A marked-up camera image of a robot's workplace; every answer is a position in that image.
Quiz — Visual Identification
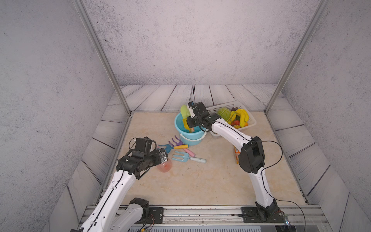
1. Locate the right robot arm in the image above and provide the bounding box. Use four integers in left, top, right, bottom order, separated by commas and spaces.
186, 101, 280, 222

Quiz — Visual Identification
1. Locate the light blue fork white handle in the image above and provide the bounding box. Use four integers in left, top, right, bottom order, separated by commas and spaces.
172, 151, 207, 163

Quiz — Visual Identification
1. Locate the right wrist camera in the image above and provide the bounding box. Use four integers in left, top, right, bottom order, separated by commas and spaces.
187, 101, 195, 118

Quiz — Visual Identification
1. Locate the yellow banana bunch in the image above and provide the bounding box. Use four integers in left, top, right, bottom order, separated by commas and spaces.
227, 109, 250, 129

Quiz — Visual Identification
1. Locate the white plastic basket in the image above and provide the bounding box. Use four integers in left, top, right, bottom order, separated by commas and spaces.
207, 101, 257, 131

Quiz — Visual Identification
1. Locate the light blue plastic bucket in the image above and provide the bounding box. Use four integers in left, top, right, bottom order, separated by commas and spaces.
174, 113, 206, 146

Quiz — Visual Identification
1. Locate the left aluminium frame post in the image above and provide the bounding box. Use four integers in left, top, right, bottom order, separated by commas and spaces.
72, 0, 131, 115

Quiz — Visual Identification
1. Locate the orange seed packet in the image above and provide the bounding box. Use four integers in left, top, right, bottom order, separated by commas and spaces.
233, 147, 240, 164

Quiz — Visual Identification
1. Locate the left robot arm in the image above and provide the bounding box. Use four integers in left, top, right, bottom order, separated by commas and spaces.
78, 137, 168, 232

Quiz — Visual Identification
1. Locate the red pepper toy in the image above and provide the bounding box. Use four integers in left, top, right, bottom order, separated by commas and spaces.
231, 120, 240, 126

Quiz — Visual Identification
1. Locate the aluminium front rail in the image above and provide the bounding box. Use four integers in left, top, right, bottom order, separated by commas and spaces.
130, 205, 332, 232

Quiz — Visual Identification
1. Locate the green cabbage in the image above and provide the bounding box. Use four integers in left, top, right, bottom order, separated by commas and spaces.
217, 107, 231, 121

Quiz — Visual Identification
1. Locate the right aluminium frame post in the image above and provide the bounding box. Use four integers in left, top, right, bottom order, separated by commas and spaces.
264, 0, 330, 115

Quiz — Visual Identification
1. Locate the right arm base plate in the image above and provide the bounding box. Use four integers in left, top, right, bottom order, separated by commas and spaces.
237, 206, 286, 224

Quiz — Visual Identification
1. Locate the teal fork yellow handle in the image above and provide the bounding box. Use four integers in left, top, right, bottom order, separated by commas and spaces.
157, 144, 188, 154

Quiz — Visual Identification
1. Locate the aluminium frame post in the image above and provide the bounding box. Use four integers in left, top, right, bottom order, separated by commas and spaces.
264, 0, 330, 115
72, 0, 131, 115

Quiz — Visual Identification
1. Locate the purple rake pink handle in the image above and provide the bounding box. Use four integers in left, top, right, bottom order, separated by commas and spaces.
168, 136, 196, 157

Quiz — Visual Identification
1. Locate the green shovel wooden handle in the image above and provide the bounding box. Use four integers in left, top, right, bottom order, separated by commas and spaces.
180, 105, 195, 133

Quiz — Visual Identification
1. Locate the pink spray bottle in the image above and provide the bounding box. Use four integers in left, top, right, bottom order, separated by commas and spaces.
157, 159, 173, 173

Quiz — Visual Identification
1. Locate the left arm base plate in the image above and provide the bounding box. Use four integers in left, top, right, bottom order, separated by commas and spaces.
136, 206, 164, 224

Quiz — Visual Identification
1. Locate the yellow shovel blue-tipped handle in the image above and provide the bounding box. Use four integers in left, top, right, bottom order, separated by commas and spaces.
183, 119, 191, 131

